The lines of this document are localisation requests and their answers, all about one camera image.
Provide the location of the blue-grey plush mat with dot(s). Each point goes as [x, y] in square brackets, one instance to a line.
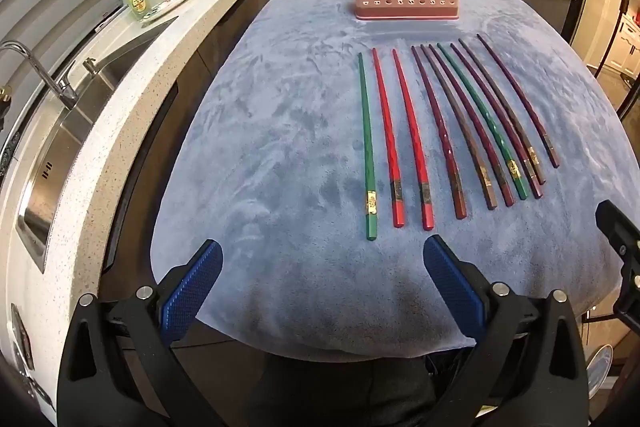
[280, 147]

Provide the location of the brown chopstick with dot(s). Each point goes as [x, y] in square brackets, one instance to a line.
[462, 127]
[505, 107]

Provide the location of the white speckled kitchen counter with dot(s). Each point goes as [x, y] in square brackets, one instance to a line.
[125, 107]

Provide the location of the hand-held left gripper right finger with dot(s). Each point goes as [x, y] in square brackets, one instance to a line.
[450, 282]

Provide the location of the green chopstick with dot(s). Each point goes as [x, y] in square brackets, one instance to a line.
[367, 142]
[487, 117]

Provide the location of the chrome kitchen faucet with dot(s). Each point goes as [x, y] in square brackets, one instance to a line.
[55, 72]

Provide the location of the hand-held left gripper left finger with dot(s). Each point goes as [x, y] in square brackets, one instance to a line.
[192, 287]

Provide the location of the dark red chopstick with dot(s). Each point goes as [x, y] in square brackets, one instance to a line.
[500, 114]
[440, 132]
[475, 124]

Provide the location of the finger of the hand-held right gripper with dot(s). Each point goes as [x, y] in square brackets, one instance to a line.
[627, 252]

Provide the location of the dark maroon chopstick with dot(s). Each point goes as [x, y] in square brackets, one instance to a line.
[520, 102]

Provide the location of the stainless steel sink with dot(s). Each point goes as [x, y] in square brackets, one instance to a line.
[65, 147]

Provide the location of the white dish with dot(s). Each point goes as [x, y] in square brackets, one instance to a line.
[172, 0]

